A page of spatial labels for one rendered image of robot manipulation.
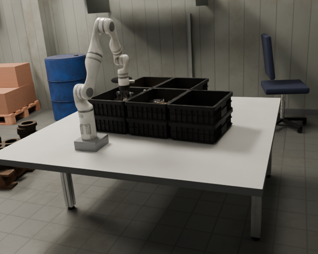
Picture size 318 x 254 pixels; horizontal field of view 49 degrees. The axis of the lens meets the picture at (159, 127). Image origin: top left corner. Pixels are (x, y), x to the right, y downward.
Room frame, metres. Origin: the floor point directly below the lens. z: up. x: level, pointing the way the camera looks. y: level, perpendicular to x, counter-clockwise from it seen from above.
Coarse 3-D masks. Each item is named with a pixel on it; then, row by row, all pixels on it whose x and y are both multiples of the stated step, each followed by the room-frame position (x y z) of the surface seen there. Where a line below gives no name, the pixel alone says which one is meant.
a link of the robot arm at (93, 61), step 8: (88, 56) 2.06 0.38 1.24; (96, 56) 2.06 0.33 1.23; (88, 64) 2.03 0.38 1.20; (96, 64) 2.05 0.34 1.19; (88, 72) 2.01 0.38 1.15; (96, 72) 2.04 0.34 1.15; (88, 80) 1.99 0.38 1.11; (80, 88) 1.97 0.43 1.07; (88, 88) 1.97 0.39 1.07; (80, 96) 1.97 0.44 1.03; (88, 96) 1.97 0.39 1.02
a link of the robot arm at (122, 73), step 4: (124, 56) 2.35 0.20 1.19; (128, 56) 2.37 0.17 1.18; (124, 60) 2.34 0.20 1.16; (128, 60) 2.36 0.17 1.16; (124, 64) 2.34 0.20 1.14; (128, 64) 2.37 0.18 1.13; (124, 68) 2.34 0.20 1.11; (120, 72) 2.35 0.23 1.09; (124, 72) 2.35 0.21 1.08; (120, 76) 2.35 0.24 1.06; (124, 76) 2.35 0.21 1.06
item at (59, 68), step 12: (48, 60) 4.91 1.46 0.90; (60, 60) 4.85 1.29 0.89; (72, 60) 4.89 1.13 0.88; (84, 60) 5.06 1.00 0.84; (48, 72) 4.94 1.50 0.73; (60, 72) 4.85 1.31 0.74; (72, 72) 4.88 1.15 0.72; (84, 72) 5.02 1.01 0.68; (48, 84) 5.02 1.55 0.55; (60, 84) 4.85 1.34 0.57; (72, 84) 4.87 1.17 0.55; (60, 96) 4.86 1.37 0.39; (72, 96) 4.86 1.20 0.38; (60, 108) 4.87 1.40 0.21; (72, 108) 4.85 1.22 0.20
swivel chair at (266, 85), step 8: (264, 40) 4.11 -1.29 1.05; (264, 48) 4.20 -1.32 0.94; (264, 56) 4.29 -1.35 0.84; (272, 56) 4.01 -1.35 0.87; (264, 64) 4.39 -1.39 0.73; (272, 64) 4.01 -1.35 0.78; (272, 72) 4.01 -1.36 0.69; (272, 80) 4.28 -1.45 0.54; (280, 80) 4.25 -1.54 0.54; (288, 80) 4.22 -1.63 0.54; (296, 80) 4.19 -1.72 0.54; (264, 88) 3.95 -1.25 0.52; (272, 88) 3.86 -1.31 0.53; (280, 88) 3.84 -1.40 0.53; (288, 88) 3.82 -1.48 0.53; (296, 88) 3.80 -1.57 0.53; (304, 88) 3.79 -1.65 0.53; (280, 112) 4.05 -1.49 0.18; (280, 120) 3.99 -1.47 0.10; (288, 120) 3.96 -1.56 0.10; (304, 120) 4.06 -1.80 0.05
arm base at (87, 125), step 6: (78, 114) 2.00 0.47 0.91; (84, 114) 1.97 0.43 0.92; (90, 114) 1.98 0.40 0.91; (84, 120) 1.97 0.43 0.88; (90, 120) 1.98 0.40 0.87; (84, 126) 1.97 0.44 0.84; (90, 126) 1.97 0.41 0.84; (84, 132) 1.97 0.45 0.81; (90, 132) 1.97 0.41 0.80; (84, 138) 1.97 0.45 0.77; (90, 138) 1.96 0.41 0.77
